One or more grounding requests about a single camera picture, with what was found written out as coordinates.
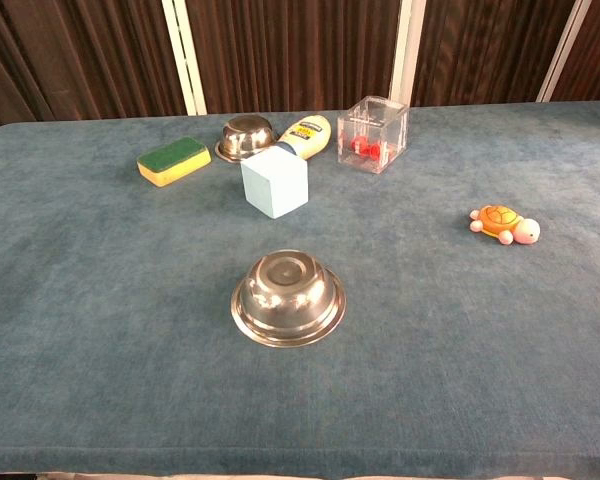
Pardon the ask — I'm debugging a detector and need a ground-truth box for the yellow mayonnaise bottle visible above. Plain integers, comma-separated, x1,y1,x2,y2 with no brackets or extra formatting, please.
273,114,333,161

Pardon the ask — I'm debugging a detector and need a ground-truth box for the red plastic part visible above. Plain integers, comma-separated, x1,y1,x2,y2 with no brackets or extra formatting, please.
349,133,387,160

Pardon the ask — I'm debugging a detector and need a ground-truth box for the yellow green sponge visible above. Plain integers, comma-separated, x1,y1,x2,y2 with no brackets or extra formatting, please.
136,135,213,189

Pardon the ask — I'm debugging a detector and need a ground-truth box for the white frame post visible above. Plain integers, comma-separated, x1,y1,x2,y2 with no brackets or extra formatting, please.
160,0,208,117
388,0,428,107
535,0,593,104

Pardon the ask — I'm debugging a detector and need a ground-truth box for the large steel bowl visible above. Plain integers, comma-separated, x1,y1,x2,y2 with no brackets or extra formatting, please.
230,248,348,349

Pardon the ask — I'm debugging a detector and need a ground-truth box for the small steel bowl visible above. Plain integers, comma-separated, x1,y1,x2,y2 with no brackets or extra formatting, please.
214,113,276,163

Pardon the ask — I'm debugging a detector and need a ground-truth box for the orange pink turtle toy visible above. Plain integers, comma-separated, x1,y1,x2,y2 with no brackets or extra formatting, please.
468,204,542,246

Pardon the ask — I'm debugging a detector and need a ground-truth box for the dark brown curtain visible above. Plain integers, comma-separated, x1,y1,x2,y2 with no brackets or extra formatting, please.
0,0,600,137

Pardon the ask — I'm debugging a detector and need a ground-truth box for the clear acrylic box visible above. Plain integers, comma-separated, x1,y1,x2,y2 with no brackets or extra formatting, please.
336,95,411,176

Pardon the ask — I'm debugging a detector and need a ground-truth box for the blue table cloth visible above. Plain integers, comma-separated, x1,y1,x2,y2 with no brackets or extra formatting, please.
0,100,600,479

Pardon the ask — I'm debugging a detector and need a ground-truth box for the light blue cube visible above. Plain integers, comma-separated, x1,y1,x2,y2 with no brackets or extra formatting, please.
240,146,310,220

